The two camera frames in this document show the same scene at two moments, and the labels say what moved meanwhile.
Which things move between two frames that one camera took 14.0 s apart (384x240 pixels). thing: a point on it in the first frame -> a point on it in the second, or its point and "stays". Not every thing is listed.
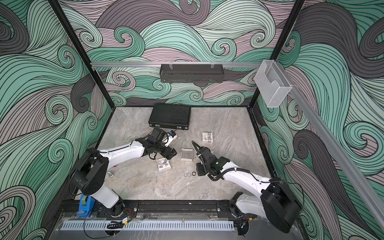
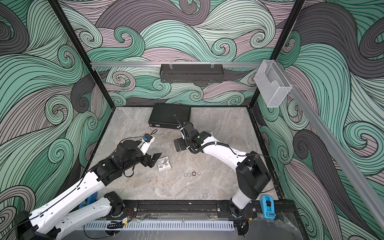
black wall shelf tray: x=191 y=73 stays
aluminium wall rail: x=260 y=64 stays
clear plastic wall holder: x=273 y=85 stays
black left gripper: x=171 y=155 -> x=146 y=162
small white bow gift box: x=163 y=164 stays
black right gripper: x=198 y=168 -> x=181 y=140
